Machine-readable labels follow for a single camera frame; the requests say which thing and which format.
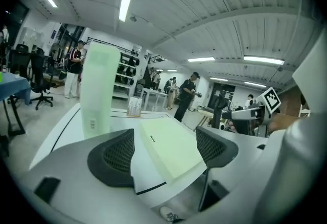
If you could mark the tall pale green box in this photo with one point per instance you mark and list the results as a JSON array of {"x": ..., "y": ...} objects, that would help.
[{"x": 98, "y": 90}]

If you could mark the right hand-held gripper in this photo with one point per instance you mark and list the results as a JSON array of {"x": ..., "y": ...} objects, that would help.
[{"x": 271, "y": 99}]

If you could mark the pale green sheet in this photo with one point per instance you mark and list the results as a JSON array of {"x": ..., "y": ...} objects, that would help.
[{"x": 173, "y": 146}]

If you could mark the person's left shoe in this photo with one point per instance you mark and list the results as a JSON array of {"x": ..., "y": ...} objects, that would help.
[{"x": 168, "y": 214}]

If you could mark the white shelf with black bags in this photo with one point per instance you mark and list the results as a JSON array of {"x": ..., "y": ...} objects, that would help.
[{"x": 122, "y": 90}]

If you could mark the wooden card holder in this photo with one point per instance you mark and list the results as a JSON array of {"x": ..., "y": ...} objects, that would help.
[{"x": 134, "y": 108}]

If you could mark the white square table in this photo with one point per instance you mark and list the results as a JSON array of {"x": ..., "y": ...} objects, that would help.
[{"x": 155, "y": 93}]

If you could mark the person's right forearm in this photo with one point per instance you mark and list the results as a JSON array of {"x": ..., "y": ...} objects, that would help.
[{"x": 278, "y": 123}]

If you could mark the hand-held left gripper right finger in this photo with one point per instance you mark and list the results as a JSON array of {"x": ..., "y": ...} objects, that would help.
[{"x": 245, "y": 161}]

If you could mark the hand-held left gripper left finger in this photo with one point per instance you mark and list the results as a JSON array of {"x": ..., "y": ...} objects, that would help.
[{"x": 76, "y": 167}]

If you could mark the blue cloth covered table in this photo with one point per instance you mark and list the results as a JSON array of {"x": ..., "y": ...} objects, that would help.
[{"x": 12, "y": 87}]

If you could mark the staircase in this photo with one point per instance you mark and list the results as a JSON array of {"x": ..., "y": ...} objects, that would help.
[{"x": 152, "y": 72}]

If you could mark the person's white shirt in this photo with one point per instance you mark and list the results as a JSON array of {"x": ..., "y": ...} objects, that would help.
[{"x": 311, "y": 72}]

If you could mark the black office chair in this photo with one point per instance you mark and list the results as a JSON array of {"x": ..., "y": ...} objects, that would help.
[
  {"x": 38, "y": 70},
  {"x": 19, "y": 57},
  {"x": 219, "y": 108}
]

